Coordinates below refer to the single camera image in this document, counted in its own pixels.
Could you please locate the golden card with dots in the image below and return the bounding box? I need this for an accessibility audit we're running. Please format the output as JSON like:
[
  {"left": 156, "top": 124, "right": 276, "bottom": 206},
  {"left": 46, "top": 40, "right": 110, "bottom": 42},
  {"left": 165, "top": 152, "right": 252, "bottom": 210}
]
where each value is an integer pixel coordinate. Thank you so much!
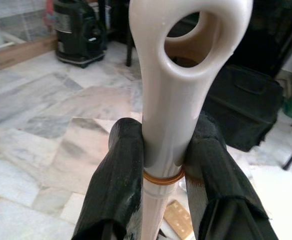
[{"left": 162, "top": 199, "right": 194, "bottom": 239}]

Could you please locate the orange rubber band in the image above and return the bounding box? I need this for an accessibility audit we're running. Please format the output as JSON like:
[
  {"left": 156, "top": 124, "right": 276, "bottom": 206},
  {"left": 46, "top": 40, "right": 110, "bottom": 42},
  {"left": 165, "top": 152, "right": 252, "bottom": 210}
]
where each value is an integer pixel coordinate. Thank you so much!
[{"left": 143, "top": 167, "right": 186, "bottom": 188}]

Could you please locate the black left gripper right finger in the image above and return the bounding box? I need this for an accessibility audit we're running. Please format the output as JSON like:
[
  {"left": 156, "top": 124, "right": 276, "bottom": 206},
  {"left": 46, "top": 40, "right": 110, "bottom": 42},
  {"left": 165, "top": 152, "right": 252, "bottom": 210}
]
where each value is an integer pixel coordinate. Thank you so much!
[{"left": 184, "top": 115, "right": 279, "bottom": 240}]

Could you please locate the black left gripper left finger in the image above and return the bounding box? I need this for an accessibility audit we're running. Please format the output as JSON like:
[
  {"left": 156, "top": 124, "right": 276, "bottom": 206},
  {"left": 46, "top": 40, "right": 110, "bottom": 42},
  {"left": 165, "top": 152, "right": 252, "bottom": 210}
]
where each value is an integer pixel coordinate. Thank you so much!
[{"left": 72, "top": 117, "right": 146, "bottom": 240}]

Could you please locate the black vacuum cleaner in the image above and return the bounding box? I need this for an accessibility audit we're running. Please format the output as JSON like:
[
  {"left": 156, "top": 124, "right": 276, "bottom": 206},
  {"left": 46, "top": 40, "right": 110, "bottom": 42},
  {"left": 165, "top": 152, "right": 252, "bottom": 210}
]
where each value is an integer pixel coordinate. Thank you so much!
[{"left": 53, "top": 0, "right": 108, "bottom": 70}]

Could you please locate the long wooden plank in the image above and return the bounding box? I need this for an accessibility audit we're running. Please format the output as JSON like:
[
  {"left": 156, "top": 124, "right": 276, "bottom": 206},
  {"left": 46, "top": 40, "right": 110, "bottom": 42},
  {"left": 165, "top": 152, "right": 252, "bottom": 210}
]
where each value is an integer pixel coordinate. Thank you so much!
[{"left": 0, "top": 36, "right": 59, "bottom": 76}]

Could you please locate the black fabric bag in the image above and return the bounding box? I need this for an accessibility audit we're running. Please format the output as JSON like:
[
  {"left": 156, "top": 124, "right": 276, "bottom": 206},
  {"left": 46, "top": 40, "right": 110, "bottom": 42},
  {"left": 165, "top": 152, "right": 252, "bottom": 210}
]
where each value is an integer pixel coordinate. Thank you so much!
[{"left": 205, "top": 64, "right": 284, "bottom": 153}]

